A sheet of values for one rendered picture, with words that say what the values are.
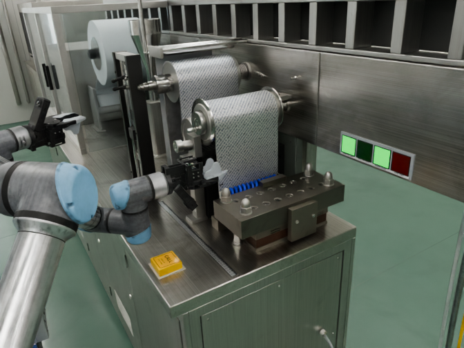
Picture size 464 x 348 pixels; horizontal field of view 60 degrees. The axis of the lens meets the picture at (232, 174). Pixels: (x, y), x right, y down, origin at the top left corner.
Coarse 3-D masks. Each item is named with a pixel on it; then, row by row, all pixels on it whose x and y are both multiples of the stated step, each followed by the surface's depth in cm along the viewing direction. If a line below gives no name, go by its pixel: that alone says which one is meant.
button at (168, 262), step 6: (168, 252) 118; (156, 258) 115; (162, 258) 115; (168, 258) 115; (174, 258) 115; (156, 264) 113; (162, 264) 112; (168, 264) 112; (174, 264) 112; (180, 264) 113; (156, 270) 113; (162, 270) 111; (168, 270) 112; (174, 270) 113
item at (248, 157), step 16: (272, 128) 132; (224, 144) 124; (240, 144) 127; (256, 144) 131; (272, 144) 134; (224, 160) 126; (240, 160) 129; (256, 160) 133; (272, 160) 136; (224, 176) 128; (240, 176) 131; (256, 176) 135
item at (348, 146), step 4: (344, 136) 119; (344, 140) 119; (348, 140) 118; (352, 140) 117; (344, 144) 120; (348, 144) 118; (352, 144) 117; (344, 148) 120; (348, 148) 119; (352, 148) 117; (348, 152) 119; (352, 152) 118
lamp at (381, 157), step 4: (376, 148) 110; (380, 148) 108; (376, 152) 110; (380, 152) 109; (384, 152) 108; (388, 152) 107; (376, 156) 110; (380, 156) 109; (384, 156) 108; (388, 156) 107; (376, 160) 111; (380, 160) 110; (384, 160) 108; (388, 160) 107; (380, 164) 110; (384, 164) 109; (388, 164) 108
